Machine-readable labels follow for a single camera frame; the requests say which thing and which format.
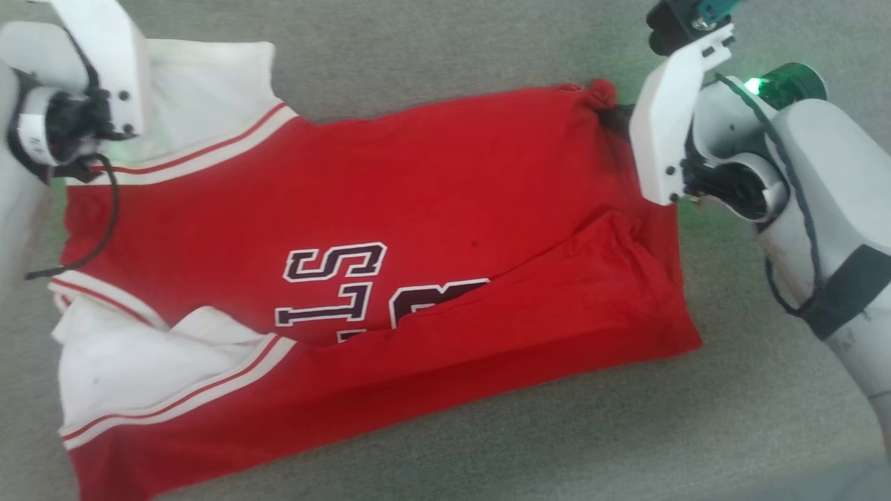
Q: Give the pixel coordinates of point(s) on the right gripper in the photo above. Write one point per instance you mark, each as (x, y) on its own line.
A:
(731, 125)

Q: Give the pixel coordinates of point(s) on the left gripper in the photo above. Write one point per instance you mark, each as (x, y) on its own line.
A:
(59, 129)

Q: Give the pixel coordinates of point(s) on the red and white jersey shirt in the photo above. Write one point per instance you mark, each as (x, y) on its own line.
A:
(418, 195)

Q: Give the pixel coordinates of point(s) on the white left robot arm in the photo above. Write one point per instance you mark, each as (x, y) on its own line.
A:
(17, 223)

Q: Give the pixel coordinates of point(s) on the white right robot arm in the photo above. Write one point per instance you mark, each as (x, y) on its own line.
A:
(835, 195)

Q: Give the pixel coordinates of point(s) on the grey fabric sofa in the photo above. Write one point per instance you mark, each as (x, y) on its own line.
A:
(452, 459)

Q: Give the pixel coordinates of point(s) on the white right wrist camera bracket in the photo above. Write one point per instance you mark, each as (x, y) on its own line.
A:
(672, 118)

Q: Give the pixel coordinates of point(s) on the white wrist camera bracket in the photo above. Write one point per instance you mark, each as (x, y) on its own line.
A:
(111, 62)
(672, 118)

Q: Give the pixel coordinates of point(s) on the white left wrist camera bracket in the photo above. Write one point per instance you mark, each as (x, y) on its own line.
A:
(111, 62)

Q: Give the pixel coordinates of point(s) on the dark right wrist camera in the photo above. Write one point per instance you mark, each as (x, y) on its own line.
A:
(686, 21)

